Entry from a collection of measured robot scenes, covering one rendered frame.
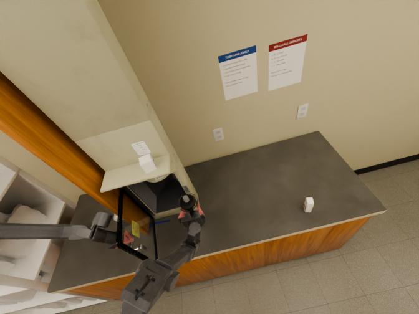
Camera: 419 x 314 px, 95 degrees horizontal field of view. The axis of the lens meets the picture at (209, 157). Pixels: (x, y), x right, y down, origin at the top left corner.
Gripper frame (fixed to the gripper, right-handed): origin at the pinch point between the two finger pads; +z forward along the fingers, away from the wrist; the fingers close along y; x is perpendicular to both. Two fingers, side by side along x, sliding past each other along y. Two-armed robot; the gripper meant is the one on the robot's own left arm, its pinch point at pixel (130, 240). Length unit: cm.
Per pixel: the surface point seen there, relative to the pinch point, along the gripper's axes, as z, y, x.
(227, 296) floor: 121, 24, 21
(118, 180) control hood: -23.9, -22.7, -13.6
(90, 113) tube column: -48, -40, -21
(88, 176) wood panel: -32.1, -12.6, -19.2
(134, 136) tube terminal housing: -31, -43, -20
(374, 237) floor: 181, -109, 18
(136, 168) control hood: -20.3, -30.6, -16.8
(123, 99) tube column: -44, -53, -20
